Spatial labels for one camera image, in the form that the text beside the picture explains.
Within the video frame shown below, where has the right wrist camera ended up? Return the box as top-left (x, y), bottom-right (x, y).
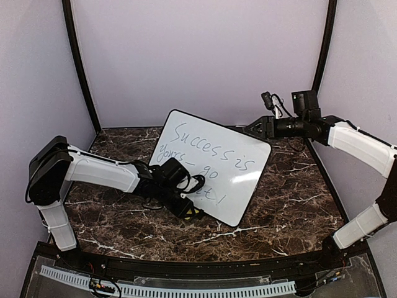
top-left (261, 91), bottom-right (285, 119)

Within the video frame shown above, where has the white whiteboard black frame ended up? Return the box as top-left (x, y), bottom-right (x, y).
top-left (149, 110), bottom-right (272, 227)

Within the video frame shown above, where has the left black frame post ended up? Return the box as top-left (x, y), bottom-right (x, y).
top-left (61, 0), bottom-right (102, 134)

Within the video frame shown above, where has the white slotted cable duct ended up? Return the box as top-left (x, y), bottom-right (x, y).
top-left (40, 265), bottom-right (297, 297)

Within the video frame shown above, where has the black front rail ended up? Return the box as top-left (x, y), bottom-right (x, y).
top-left (55, 248), bottom-right (351, 282)

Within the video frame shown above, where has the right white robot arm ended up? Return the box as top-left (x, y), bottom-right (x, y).
top-left (243, 90), bottom-right (396, 269)

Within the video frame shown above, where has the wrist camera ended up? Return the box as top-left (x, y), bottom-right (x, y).
top-left (177, 174), bottom-right (205, 198)
top-left (261, 91), bottom-right (285, 119)

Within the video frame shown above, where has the right black frame post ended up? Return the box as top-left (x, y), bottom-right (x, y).
top-left (311, 0), bottom-right (337, 93)

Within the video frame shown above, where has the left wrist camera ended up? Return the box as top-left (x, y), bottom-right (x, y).
top-left (177, 174), bottom-right (205, 198)

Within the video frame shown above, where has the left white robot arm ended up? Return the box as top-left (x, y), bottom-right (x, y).
top-left (25, 135), bottom-right (205, 271)

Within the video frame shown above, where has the yellow black eraser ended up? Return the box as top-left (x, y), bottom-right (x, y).
top-left (183, 208), bottom-right (201, 220)

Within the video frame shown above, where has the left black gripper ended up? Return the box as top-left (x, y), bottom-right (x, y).
top-left (155, 183), bottom-right (195, 219)

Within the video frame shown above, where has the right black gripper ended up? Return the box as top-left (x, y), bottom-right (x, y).
top-left (246, 115), bottom-right (308, 140)

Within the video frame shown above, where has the black frame post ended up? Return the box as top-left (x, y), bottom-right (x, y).
top-left (61, 0), bottom-right (102, 134)
top-left (311, 0), bottom-right (337, 93)

